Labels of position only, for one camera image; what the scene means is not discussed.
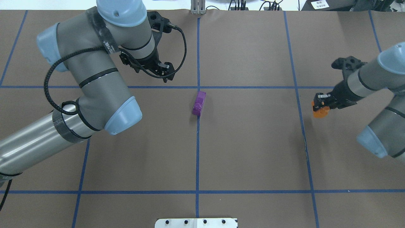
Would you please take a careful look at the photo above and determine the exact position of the orange trapezoid block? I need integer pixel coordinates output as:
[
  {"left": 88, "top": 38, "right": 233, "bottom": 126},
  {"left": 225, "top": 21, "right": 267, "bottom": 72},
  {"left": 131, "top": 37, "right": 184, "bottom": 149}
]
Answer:
[{"left": 311, "top": 101, "right": 330, "bottom": 118}]

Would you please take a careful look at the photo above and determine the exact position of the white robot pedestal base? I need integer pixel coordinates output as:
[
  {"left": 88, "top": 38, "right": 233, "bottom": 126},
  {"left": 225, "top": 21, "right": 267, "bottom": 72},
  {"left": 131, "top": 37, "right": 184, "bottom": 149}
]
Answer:
[{"left": 154, "top": 218, "right": 239, "bottom": 228}]

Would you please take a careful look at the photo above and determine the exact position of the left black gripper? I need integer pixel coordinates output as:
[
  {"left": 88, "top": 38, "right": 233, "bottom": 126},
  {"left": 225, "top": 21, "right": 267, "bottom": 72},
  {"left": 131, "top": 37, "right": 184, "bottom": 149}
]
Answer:
[{"left": 120, "top": 51, "right": 176, "bottom": 83}]

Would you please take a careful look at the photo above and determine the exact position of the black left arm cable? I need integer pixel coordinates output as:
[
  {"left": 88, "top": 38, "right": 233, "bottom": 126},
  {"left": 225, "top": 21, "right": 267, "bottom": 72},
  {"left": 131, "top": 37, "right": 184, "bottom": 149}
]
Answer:
[{"left": 44, "top": 20, "right": 188, "bottom": 116}]

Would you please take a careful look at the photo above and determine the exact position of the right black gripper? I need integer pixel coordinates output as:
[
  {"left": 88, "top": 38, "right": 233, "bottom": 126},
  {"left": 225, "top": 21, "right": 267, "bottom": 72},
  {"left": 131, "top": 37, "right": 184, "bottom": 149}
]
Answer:
[{"left": 312, "top": 81, "right": 360, "bottom": 112}]

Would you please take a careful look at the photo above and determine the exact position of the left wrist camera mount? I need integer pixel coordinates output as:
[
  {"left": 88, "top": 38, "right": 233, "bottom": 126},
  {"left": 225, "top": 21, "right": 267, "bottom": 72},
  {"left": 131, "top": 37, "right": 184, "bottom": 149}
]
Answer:
[{"left": 146, "top": 11, "right": 175, "bottom": 33}]

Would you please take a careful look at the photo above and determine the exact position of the purple trapezoid block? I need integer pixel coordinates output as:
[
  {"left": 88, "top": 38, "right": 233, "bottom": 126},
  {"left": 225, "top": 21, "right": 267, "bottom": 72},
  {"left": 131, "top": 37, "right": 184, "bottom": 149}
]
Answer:
[{"left": 191, "top": 91, "right": 207, "bottom": 117}]

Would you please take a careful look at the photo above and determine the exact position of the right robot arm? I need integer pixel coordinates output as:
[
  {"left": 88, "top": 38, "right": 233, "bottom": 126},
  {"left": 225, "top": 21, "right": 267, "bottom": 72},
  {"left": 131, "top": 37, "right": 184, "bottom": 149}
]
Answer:
[{"left": 311, "top": 42, "right": 405, "bottom": 163}]

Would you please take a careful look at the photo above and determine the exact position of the aluminium frame post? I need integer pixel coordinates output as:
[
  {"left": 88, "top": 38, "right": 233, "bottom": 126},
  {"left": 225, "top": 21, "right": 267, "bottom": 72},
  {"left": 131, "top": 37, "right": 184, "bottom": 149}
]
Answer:
[{"left": 190, "top": 0, "right": 206, "bottom": 15}]

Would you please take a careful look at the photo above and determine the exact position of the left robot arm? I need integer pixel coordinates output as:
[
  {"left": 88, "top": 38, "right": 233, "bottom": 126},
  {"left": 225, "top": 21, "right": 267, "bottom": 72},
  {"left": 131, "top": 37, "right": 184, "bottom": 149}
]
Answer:
[{"left": 0, "top": 0, "right": 181, "bottom": 185}]

